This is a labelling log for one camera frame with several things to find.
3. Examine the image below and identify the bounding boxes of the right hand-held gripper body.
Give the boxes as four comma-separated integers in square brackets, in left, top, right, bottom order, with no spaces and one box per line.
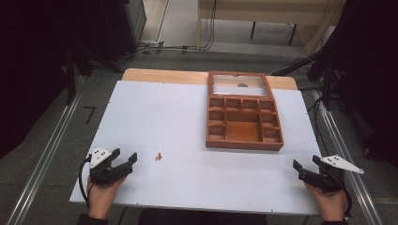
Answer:
[298,154,365,194]

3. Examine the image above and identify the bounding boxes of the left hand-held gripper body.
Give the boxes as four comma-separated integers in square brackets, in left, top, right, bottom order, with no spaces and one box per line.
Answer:
[88,146,134,188]

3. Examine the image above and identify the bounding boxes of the wooden compartment box with lid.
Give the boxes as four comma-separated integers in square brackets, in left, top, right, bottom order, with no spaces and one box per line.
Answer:
[205,70,285,152]

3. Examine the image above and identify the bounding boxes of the person's left hand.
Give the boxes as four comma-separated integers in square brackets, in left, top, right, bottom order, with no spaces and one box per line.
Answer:
[85,175,128,219]

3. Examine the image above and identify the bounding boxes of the person's right hand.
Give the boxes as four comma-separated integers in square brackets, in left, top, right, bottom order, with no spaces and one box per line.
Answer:
[304,183,349,223]

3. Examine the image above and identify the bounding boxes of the black stand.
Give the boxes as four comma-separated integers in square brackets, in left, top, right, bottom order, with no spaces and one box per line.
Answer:
[306,54,344,112]
[62,43,125,106]

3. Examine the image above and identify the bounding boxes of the black curtain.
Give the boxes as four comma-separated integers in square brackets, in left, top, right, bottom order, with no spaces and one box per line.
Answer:
[308,0,398,168]
[0,0,126,158]

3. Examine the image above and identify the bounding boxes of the dark cabinet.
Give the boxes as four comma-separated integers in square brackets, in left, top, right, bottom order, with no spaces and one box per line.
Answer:
[106,0,148,62]

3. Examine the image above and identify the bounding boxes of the light wooden bench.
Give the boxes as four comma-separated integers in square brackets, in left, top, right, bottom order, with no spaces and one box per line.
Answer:
[195,0,346,51]

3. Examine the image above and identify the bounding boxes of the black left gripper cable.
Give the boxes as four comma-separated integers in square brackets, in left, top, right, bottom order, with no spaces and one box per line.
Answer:
[78,153,94,210]

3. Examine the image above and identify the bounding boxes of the metal floor rail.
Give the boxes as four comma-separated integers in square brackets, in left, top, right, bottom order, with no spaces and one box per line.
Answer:
[311,88,376,225]
[5,90,84,225]

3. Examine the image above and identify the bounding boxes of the black floor cables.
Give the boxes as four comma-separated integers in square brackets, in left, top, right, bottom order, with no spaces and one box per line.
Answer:
[120,0,219,62]

